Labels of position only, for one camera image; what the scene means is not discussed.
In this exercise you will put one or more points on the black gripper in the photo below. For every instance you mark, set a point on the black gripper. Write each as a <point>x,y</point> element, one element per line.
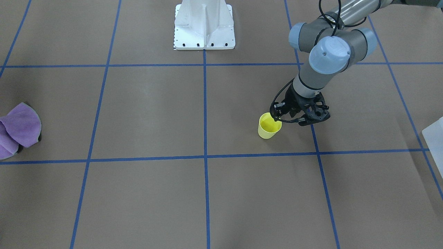
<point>293,102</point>

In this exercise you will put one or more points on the yellow plastic cup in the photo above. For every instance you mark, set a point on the yellow plastic cup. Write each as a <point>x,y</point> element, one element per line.
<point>267,126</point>

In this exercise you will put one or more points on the purple microfiber cloth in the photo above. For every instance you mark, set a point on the purple microfiber cloth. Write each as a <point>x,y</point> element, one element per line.
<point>21,127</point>

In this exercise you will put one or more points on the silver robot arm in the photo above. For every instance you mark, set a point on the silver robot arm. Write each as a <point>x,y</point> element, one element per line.
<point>334,43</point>

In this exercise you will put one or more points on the clear plastic storage box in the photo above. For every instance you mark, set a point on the clear plastic storage box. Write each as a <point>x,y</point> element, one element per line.
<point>433,136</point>

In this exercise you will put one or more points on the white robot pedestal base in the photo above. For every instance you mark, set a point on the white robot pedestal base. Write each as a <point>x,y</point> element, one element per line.
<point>204,24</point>

